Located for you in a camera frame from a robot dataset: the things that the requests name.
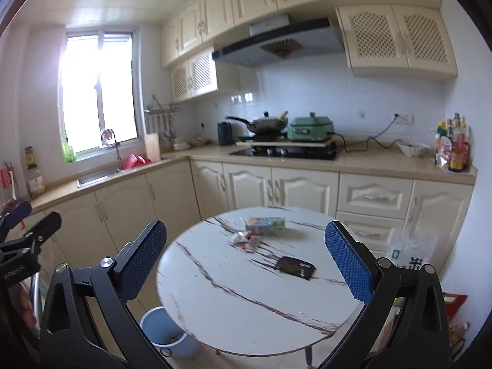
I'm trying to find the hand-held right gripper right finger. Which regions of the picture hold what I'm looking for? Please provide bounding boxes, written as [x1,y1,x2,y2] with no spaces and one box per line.
[319,221,450,369]

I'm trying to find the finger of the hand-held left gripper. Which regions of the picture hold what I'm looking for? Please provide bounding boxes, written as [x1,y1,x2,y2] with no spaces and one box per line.
[0,200,33,232]
[13,211,62,247]

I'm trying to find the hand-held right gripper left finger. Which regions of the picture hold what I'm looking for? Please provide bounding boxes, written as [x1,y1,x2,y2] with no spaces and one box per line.
[38,220,173,369]

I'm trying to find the black foil packet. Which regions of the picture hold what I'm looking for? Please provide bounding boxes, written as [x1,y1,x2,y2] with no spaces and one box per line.
[276,256,316,280]

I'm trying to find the blue plastic waste bin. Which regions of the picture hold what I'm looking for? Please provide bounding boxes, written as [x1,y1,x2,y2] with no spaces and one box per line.
[139,306,200,358]

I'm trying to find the colourful tissue box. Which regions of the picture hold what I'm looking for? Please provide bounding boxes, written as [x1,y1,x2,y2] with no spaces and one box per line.
[245,216,287,237]

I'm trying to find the red and white packet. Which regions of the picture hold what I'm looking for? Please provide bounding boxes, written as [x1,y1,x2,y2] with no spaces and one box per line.
[242,234,262,253]

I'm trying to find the person's left hand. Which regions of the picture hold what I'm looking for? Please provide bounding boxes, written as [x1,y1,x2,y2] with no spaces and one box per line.
[18,282,40,328]

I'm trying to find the glass jar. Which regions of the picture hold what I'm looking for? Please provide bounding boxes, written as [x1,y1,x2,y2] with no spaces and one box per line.
[26,167,46,196]

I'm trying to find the clear plastic bag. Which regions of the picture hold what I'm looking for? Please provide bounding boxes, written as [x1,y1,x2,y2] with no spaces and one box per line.
[386,223,441,273]

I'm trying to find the steel kitchen sink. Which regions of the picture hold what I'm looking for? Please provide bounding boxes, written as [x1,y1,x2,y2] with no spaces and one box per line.
[76,167,124,189]

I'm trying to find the green dish soap bottle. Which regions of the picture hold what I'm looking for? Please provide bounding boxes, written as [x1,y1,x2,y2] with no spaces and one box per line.
[61,140,77,163]

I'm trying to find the red dish rack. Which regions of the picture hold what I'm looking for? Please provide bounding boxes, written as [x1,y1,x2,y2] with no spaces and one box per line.
[122,154,152,170]

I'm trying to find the round white marble table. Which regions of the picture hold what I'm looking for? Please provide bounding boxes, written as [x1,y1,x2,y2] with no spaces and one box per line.
[156,206,366,369]

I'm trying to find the wooden cutting board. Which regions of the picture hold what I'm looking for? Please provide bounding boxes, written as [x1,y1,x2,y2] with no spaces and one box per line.
[145,133,161,163]

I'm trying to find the red bag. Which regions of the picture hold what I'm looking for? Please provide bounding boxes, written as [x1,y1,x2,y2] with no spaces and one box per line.
[442,293,469,327]

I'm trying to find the black gas hob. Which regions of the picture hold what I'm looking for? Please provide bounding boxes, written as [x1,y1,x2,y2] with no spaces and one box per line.
[228,142,344,161]

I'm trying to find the sliding glass window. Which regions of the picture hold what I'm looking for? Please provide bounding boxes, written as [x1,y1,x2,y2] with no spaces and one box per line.
[58,29,139,158]

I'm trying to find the white bowl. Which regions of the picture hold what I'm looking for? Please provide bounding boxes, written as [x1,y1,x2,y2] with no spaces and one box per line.
[396,141,431,157]

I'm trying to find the green electric cooker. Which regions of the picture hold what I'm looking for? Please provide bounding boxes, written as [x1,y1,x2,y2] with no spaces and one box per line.
[288,112,335,141]

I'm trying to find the black electric kettle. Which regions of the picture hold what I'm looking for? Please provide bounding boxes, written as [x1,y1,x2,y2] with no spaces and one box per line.
[217,121,232,146]

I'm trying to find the hanging utensil rack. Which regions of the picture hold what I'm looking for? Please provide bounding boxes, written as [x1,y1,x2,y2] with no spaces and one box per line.
[145,94,181,131]

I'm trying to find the black portable stove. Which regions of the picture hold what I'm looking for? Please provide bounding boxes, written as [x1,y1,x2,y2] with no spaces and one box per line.
[237,133,287,142]

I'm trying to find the cluster of condiment bottles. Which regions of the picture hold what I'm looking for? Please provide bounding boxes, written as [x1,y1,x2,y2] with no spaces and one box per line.
[434,113,470,173]

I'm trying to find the wok with lid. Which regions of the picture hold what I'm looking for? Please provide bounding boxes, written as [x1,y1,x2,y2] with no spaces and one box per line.
[225,111,289,135]

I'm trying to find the small cream lattice cabinet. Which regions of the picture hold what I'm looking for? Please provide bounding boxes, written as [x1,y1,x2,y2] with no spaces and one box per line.
[170,48,241,104]

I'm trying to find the large cream lattice cabinet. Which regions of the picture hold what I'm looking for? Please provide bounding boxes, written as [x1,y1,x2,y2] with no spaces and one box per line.
[335,5,459,81]

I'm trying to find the grey range hood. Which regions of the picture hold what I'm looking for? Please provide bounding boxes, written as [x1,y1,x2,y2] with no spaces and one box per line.
[212,13,344,68]

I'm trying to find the wire rack with red utensils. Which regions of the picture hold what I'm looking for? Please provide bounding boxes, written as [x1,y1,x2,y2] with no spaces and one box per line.
[0,161,20,200]

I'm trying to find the black power cable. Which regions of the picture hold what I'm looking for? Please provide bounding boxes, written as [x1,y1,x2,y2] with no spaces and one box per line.
[332,114,400,154]

